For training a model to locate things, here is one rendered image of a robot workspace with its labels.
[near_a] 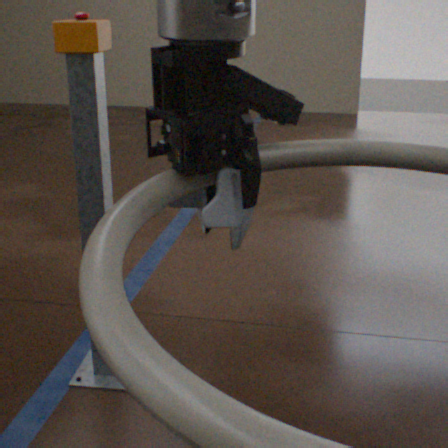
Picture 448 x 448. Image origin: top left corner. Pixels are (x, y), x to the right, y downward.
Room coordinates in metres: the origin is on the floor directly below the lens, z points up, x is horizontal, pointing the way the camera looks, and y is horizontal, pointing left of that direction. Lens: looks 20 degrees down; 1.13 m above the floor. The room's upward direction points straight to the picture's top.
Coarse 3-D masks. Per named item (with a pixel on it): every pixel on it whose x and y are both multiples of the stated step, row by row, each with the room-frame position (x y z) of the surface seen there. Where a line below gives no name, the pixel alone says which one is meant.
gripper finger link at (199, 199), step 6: (210, 186) 0.62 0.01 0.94; (198, 192) 0.62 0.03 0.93; (204, 192) 0.62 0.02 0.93; (210, 192) 0.62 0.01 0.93; (180, 198) 0.61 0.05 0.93; (186, 198) 0.61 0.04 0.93; (192, 198) 0.62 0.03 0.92; (198, 198) 0.62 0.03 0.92; (204, 198) 0.62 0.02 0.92; (210, 198) 0.62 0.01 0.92; (174, 204) 0.60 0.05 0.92; (180, 204) 0.61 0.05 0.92; (186, 204) 0.61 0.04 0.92; (192, 204) 0.62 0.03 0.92; (198, 204) 0.62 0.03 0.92; (204, 204) 0.62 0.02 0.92; (198, 210) 0.63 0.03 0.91; (198, 216) 0.63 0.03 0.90; (204, 228) 0.62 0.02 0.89; (210, 228) 0.62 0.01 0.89
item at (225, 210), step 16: (224, 176) 0.56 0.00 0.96; (224, 192) 0.56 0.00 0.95; (240, 192) 0.57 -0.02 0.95; (208, 208) 0.55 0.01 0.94; (224, 208) 0.56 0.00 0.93; (240, 208) 0.57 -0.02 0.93; (208, 224) 0.55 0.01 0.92; (224, 224) 0.56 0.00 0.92; (240, 224) 0.57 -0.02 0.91; (240, 240) 0.58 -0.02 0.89
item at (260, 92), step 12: (228, 72) 0.57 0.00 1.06; (240, 72) 0.57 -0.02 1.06; (228, 84) 0.57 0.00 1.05; (240, 84) 0.57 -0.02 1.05; (252, 84) 0.59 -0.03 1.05; (264, 84) 0.59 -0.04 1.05; (240, 96) 0.58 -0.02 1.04; (252, 96) 0.58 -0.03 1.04; (264, 96) 0.59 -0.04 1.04; (276, 96) 0.60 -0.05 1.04; (288, 96) 0.62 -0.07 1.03; (252, 108) 0.63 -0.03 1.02; (264, 108) 0.60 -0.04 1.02; (276, 108) 0.60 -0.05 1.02; (288, 108) 0.62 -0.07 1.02; (300, 108) 0.63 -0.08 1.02; (276, 120) 0.62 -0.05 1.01; (288, 120) 0.62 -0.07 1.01
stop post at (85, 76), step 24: (72, 24) 1.58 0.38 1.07; (96, 24) 1.58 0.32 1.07; (72, 48) 1.58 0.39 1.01; (96, 48) 1.58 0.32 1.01; (72, 72) 1.61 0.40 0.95; (96, 72) 1.61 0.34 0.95; (72, 96) 1.61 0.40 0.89; (96, 96) 1.60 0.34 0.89; (72, 120) 1.61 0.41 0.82; (96, 120) 1.60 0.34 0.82; (96, 144) 1.60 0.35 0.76; (96, 168) 1.60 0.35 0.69; (96, 192) 1.60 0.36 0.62; (96, 216) 1.60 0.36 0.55; (96, 360) 1.61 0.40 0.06; (72, 384) 1.56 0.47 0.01; (96, 384) 1.56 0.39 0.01; (120, 384) 1.56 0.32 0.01
